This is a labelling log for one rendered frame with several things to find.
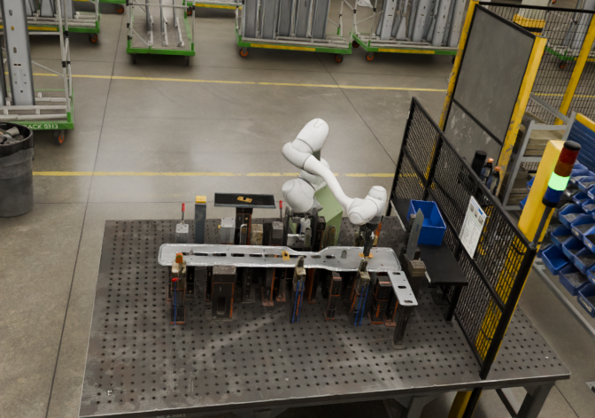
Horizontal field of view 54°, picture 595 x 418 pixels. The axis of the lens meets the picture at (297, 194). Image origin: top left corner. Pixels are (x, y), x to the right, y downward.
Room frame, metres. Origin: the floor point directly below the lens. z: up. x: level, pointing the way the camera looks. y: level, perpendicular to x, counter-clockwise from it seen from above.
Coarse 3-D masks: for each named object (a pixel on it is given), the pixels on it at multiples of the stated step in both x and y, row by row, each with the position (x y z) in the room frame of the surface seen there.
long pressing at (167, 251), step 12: (168, 252) 2.59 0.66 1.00; (204, 252) 2.63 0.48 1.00; (216, 252) 2.65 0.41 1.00; (228, 252) 2.66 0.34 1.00; (240, 252) 2.68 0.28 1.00; (252, 252) 2.69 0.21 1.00; (264, 252) 2.71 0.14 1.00; (276, 252) 2.72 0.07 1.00; (300, 252) 2.75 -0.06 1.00; (312, 252) 2.76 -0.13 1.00; (324, 252) 2.79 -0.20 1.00; (336, 252) 2.80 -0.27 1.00; (348, 252) 2.82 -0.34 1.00; (360, 252) 2.83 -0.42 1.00; (372, 252) 2.85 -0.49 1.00; (384, 252) 2.87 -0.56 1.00; (168, 264) 2.49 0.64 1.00; (192, 264) 2.52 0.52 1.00; (204, 264) 2.53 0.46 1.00; (216, 264) 2.55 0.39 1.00; (228, 264) 2.56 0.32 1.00; (240, 264) 2.58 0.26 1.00; (252, 264) 2.59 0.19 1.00; (264, 264) 2.60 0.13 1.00; (276, 264) 2.62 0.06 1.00; (288, 264) 2.63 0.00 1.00; (312, 264) 2.66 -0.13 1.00; (324, 264) 2.67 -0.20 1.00; (336, 264) 2.69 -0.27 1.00; (348, 264) 2.70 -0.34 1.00; (372, 264) 2.74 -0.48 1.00; (384, 264) 2.75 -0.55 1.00; (396, 264) 2.77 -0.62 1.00
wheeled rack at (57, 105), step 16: (64, 0) 6.41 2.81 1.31; (64, 16) 6.42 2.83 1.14; (0, 32) 6.14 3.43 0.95; (32, 32) 6.27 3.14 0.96; (48, 32) 6.34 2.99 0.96; (64, 32) 6.40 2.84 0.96; (64, 48) 5.57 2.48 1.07; (64, 64) 5.55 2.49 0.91; (64, 80) 5.55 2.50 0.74; (48, 96) 6.14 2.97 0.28; (64, 96) 6.20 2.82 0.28; (0, 112) 5.54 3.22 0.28; (16, 112) 5.59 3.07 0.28; (32, 112) 5.64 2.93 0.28; (48, 112) 5.70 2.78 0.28; (64, 112) 5.75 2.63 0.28; (32, 128) 5.40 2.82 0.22; (48, 128) 5.45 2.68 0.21; (64, 128) 5.51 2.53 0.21
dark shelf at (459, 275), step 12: (396, 204) 3.41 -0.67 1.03; (408, 204) 3.44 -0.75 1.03; (432, 252) 2.89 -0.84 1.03; (444, 252) 2.91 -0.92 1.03; (432, 264) 2.77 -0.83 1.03; (444, 264) 2.79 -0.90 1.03; (456, 264) 2.80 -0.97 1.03; (432, 276) 2.65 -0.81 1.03; (444, 276) 2.67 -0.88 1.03; (456, 276) 2.68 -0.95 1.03
